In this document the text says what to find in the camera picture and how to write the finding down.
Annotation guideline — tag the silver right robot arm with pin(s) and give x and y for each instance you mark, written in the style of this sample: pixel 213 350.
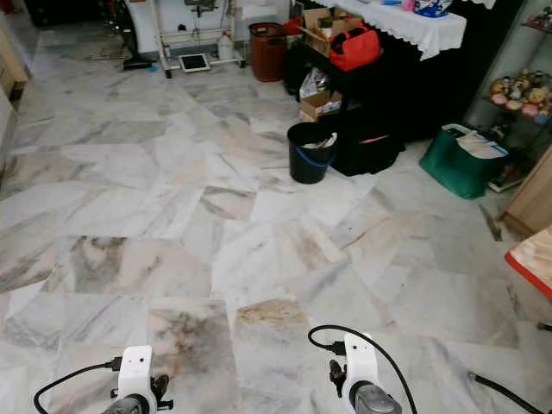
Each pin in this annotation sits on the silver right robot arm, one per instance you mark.
pixel 378 401

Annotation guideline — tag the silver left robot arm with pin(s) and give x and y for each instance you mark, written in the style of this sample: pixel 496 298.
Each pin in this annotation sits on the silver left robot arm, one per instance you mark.
pixel 129 407

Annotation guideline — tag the black plastic bucket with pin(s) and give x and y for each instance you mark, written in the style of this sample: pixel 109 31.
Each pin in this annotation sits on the black plastic bucket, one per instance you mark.
pixel 310 162

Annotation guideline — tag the black duffel bag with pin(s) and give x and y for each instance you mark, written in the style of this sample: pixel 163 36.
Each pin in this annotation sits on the black duffel bag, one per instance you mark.
pixel 366 153

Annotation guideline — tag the table with red edge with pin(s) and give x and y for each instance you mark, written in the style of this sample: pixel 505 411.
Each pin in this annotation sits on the table with red edge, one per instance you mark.
pixel 533 260

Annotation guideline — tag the green tote bag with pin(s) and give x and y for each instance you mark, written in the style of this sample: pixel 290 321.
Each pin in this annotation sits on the green tote bag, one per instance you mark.
pixel 457 168

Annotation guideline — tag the light wooden cabinet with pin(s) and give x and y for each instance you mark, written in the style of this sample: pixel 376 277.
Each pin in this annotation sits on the light wooden cabinet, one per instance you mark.
pixel 530 205

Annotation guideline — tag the small cardboard box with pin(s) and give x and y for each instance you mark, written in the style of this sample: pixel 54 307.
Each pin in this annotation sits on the small cardboard box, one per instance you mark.
pixel 319 105

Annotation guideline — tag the crumpled plastic bag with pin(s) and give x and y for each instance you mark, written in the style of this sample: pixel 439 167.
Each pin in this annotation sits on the crumpled plastic bag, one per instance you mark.
pixel 313 82

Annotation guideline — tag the black side table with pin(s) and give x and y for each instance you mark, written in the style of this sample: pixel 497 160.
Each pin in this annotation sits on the black side table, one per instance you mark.
pixel 431 86

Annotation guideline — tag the red fabric bag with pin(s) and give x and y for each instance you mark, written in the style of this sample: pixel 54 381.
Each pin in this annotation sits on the red fabric bag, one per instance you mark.
pixel 354 50

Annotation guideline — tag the white flat scale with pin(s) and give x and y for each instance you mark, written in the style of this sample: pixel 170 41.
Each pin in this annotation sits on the white flat scale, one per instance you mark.
pixel 194 62

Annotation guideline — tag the brown plastic bin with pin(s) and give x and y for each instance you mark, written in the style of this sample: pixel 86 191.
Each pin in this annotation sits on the brown plastic bin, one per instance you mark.
pixel 266 52

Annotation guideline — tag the small ceramic figurines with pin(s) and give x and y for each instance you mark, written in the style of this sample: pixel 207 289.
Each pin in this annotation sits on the small ceramic figurines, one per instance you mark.
pixel 522 93

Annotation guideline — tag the white plastic bottle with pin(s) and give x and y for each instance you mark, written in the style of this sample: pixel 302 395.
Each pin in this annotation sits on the white plastic bottle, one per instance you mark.
pixel 226 47

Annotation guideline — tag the brown wooden furniture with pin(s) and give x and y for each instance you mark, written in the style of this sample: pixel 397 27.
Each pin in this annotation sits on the brown wooden furniture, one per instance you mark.
pixel 13 73

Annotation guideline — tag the large open cardboard box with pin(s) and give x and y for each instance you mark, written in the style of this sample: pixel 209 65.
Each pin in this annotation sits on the large open cardboard box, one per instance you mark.
pixel 317 21

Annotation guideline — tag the white metal rack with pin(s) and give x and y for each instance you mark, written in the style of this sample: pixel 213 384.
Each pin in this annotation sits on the white metal rack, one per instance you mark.
pixel 190 32

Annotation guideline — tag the white lace tablecloth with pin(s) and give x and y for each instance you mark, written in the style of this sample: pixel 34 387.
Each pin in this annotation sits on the white lace tablecloth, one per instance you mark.
pixel 410 24

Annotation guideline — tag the pink cup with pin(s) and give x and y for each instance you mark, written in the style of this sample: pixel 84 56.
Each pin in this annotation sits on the pink cup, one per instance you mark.
pixel 408 4

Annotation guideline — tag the blue and white bowl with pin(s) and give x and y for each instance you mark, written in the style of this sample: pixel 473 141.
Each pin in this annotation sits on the blue and white bowl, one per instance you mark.
pixel 431 7

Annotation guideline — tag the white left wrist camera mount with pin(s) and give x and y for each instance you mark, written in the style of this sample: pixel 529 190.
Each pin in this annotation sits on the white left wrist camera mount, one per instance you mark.
pixel 136 371

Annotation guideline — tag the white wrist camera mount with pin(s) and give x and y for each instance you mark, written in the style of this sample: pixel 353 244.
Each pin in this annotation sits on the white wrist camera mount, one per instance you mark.
pixel 360 358
pixel 136 371

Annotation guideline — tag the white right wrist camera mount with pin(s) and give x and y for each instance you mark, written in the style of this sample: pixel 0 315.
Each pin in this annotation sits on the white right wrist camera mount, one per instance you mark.
pixel 360 358

